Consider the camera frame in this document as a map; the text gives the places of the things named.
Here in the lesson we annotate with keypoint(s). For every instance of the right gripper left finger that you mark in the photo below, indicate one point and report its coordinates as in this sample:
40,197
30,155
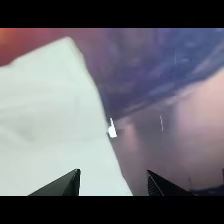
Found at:
65,186

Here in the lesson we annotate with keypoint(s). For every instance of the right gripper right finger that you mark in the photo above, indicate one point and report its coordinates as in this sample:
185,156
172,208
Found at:
160,186

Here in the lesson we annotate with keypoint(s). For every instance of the white garment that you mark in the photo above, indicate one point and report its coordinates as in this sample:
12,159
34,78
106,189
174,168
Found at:
50,116

